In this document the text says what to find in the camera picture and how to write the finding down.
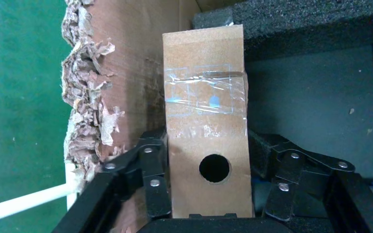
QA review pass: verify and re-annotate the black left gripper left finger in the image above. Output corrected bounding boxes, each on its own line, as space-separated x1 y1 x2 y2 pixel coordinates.
52 128 172 233

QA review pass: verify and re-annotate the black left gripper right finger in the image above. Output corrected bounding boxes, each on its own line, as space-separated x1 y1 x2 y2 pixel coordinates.
249 130 373 233

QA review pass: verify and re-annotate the small cardboard box with hole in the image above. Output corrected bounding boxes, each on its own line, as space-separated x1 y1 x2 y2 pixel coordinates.
162 25 254 219

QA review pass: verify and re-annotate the large open cardboard carton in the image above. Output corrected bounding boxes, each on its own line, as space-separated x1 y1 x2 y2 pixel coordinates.
61 0 248 233

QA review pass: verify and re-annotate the white standing desk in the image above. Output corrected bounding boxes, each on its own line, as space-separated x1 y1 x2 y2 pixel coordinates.
0 161 78 226

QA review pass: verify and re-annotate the black foam insert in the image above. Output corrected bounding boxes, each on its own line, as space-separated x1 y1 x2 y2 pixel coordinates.
192 0 373 194

